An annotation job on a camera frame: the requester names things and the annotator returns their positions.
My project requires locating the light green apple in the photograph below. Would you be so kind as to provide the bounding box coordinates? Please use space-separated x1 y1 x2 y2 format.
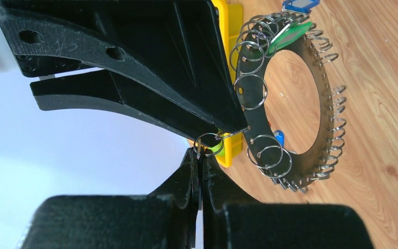
208 131 225 156

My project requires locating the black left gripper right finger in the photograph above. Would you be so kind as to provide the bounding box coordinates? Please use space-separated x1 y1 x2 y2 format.
202 157 373 248

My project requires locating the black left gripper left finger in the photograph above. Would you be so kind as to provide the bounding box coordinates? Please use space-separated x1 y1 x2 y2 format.
18 148 198 248

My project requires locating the yellow plastic tray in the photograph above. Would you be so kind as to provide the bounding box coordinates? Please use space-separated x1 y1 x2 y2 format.
212 0 244 168

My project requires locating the key bunch with coloured tags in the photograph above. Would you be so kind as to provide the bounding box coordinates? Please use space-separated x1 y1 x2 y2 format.
282 0 320 15

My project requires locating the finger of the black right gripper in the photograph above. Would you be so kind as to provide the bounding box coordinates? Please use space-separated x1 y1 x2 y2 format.
30 70 221 147
0 1 248 133

